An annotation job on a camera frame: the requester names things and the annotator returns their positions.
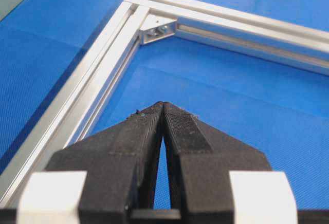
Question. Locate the silver aluminium extrusion frame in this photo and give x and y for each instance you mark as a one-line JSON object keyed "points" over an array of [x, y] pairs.
{"points": [[76, 108]]}

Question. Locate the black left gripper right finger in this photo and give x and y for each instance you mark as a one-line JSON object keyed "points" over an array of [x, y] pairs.
{"points": [[199, 158]]}

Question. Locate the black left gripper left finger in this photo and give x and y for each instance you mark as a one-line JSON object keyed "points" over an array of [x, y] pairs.
{"points": [[121, 163]]}

